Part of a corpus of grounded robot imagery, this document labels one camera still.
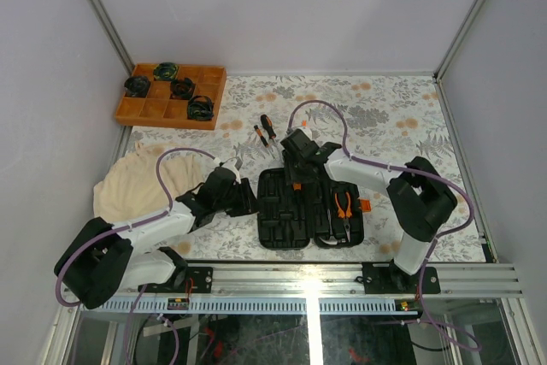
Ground orange handled long-nose pliers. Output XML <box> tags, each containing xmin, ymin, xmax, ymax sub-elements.
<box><xmin>292</xmin><ymin>183</ymin><xmax>305</xmax><ymax>237</ymax></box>

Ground black plastic tool case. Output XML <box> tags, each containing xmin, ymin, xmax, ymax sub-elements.
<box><xmin>257</xmin><ymin>168</ymin><xmax>372</xmax><ymax>250</ymax></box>

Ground steel claw hammer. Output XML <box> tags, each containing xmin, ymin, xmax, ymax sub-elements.
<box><xmin>318</xmin><ymin>176</ymin><xmax>347</xmax><ymax>249</ymax></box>

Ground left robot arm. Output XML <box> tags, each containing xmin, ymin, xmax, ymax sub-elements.
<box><xmin>54</xmin><ymin>167</ymin><xmax>258</xmax><ymax>309</ymax></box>

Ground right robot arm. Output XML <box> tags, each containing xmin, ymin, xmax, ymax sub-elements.
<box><xmin>281</xmin><ymin>128</ymin><xmax>457</xmax><ymax>293</ymax></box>

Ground large black orange screwdriver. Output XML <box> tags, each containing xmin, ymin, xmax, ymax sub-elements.
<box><xmin>260</xmin><ymin>114</ymin><xmax>281</xmax><ymax>154</ymax></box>

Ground small black orange screwdriver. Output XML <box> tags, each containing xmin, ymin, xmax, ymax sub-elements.
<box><xmin>253</xmin><ymin>125</ymin><xmax>274</xmax><ymax>155</ymax></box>

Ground floral table cloth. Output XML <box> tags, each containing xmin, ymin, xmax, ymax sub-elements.
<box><xmin>127</xmin><ymin>76</ymin><xmax>462</xmax><ymax>262</ymax></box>

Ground dark rolled fabric band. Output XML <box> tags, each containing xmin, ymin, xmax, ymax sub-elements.
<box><xmin>186</xmin><ymin>95</ymin><xmax>215</xmax><ymax>121</ymax></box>

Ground cream cloth bag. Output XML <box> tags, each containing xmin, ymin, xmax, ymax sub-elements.
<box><xmin>93</xmin><ymin>143</ymin><xmax>203</xmax><ymax>223</ymax></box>

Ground wooden compartment tray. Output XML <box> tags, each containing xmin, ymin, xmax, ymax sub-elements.
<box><xmin>115</xmin><ymin>63</ymin><xmax>226</xmax><ymax>130</ymax></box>

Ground dark rolled band centre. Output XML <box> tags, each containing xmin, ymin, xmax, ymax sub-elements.
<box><xmin>170</xmin><ymin>78</ymin><xmax>196</xmax><ymax>100</ymax></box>

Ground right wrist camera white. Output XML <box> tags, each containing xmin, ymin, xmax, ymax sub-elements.
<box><xmin>293</xmin><ymin>126</ymin><xmax>313</xmax><ymax>139</ymax></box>

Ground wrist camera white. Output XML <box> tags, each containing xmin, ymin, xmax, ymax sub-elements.
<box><xmin>214</xmin><ymin>156</ymin><xmax>243</xmax><ymax>182</ymax></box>
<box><xmin>293</xmin><ymin>126</ymin><xmax>313</xmax><ymax>139</ymax></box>

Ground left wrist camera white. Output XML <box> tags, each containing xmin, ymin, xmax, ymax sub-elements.
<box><xmin>214</xmin><ymin>156</ymin><xmax>243</xmax><ymax>182</ymax></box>

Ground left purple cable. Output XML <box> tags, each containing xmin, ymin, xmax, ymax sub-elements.
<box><xmin>55</xmin><ymin>147</ymin><xmax>223</xmax><ymax>309</ymax></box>

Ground purple cable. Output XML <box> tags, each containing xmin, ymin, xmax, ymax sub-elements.
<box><xmin>285</xmin><ymin>99</ymin><xmax>476</xmax><ymax>297</ymax></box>
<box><xmin>55</xmin><ymin>147</ymin><xmax>223</xmax><ymax>309</ymax></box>

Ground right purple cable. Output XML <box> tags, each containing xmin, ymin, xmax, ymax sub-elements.
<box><xmin>285</xmin><ymin>99</ymin><xmax>476</xmax><ymax>297</ymax></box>

